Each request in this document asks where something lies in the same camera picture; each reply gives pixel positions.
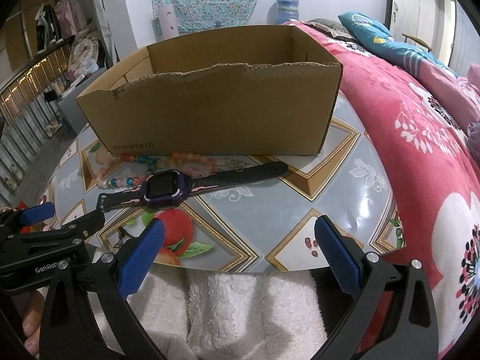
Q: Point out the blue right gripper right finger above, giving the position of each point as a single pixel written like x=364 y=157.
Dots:
x=342 y=254

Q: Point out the purple black smart watch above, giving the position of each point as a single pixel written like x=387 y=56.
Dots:
x=170 y=188

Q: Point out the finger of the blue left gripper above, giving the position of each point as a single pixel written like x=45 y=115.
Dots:
x=86 y=225
x=37 y=214

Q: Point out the person's left hand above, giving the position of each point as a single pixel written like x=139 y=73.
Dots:
x=32 y=323

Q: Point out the pink blanket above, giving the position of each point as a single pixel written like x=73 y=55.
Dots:
x=459 y=96

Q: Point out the grey storage box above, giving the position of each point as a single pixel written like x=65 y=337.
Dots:
x=71 y=113

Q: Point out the teal patterned pillow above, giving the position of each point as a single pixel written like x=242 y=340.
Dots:
x=377 y=39

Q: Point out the brown cardboard box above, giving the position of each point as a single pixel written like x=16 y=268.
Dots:
x=250 y=90

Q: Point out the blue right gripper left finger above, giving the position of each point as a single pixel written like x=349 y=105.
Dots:
x=136 y=257

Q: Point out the white fluffy towel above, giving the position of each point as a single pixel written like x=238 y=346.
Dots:
x=192 y=314

